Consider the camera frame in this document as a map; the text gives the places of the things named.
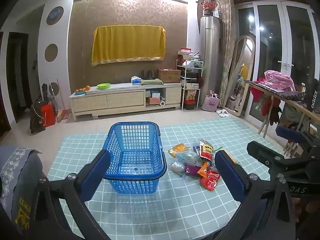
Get red white boxes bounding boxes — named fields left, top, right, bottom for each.
left=177, top=47, right=200, bottom=55

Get green folded cloth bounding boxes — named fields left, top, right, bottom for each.
left=140, top=78, right=164, bottom=85

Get small orange-red packet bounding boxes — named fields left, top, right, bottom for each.
left=197, top=161, right=209, bottom=178

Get round wall niche blue plate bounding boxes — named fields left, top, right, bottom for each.
left=46, top=6, right=64, bottom=26

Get yellow cloth cover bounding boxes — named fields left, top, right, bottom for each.
left=91, top=25, right=167, bottom=67

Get grey patterned cloth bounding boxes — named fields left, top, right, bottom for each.
left=0, top=146, right=43, bottom=220

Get pink tote bag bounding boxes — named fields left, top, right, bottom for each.
left=201, top=92, right=221, bottom=112

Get arched standing mirror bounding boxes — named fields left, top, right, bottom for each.
left=222, top=36, right=255, bottom=117

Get black printed bag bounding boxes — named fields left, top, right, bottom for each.
left=304, top=79, right=320, bottom=110

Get glass sliding door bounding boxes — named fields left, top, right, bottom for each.
left=235, top=1, right=318, bottom=128

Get black antenna device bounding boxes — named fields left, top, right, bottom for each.
left=141, top=69, right=157, bottom=80

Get clear plastic packet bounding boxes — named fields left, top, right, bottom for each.
left=171, top=161, right=187, bottom=177

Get orange packet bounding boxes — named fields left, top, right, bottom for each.
left=168, top=143, right=190, bottom=158

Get red broom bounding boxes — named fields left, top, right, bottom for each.
left=56, top=78, right=72, bottom=123

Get purple foil packet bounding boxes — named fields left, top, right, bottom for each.
left=184, top=162, right=204, bottom=175

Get red bag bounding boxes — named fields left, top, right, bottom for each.
left=40, top=102, right=56, bottom=127

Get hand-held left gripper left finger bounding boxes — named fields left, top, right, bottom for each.
left=32, top=149, right=112, bottom=240

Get white handled mop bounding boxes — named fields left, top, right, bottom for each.
left=48, top=79, right=59, bottom=113

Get wooden rack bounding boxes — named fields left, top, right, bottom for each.
left=244, top=79, right=320, bottom=153

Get white shelf rack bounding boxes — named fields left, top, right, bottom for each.
left=176, top=54, right=204, bottom=110

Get pile of clothes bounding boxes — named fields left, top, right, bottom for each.
left=182, top=59, right=203, bottom=69

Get red flowers in vase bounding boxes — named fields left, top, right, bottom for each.
left=201, top=0, right=218, bottom=17

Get grey tower air conditioner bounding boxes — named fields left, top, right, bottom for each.
left=199, top=16, right=220, bottom=105

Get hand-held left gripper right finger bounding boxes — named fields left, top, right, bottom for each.
left=212, top=149, right=300, bottom=240

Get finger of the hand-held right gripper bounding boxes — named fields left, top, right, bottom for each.
left=247, top=141, right=320, bottom=180
left=275, top=126, right=320, bottom=155

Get dark checked cloth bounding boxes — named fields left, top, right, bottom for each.
left=244, top=79, right=306, bottom=102

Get beige patterned curtain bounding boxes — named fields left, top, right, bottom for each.
left=216, top=0, right=237, bottom=104

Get pink cloth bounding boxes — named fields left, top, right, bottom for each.
left=264, top=70, right=295, bottom=92

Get red foil packet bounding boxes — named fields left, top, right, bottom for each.
left=199, top=167, right=222, bottom=191

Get brown cardboard box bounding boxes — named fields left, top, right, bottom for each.
left=157, top=69, right=181, bottom=83

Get red hanging clothes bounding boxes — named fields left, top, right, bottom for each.
left=251, top=80, right=282, bottom=125

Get red packet yellow label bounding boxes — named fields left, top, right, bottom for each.
left=199, top=141, right=215, bottom=160

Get blue plastic basket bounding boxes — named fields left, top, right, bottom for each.
left=101, top=121, right=167, bottom=194

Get beige low cabinet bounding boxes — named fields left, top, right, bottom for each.
left=69, top=82, right=182, bottom=122

